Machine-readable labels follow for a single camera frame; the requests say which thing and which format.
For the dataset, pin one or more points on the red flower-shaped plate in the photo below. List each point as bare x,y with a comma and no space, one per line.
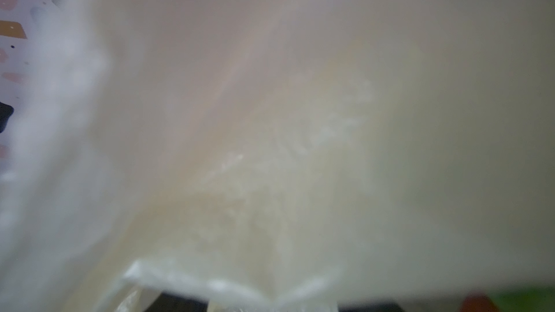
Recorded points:
478,304

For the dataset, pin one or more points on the cream plastic bag orange print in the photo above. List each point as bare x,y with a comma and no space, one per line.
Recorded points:
274,153

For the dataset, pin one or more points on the lime green bumpy fruit toy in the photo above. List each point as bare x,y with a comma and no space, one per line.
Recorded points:
530,300

